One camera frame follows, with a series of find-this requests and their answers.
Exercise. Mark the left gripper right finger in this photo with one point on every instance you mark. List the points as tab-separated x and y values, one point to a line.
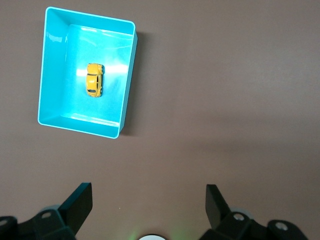
215	210

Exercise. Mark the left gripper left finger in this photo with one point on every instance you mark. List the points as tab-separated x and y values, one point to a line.
75	207

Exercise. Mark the yellow beetle toy car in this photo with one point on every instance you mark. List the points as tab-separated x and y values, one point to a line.
93	81

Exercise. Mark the teal plastic bin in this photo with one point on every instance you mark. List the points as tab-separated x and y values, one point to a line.
72	105

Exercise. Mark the brown table mat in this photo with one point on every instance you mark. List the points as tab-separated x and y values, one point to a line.
225	100

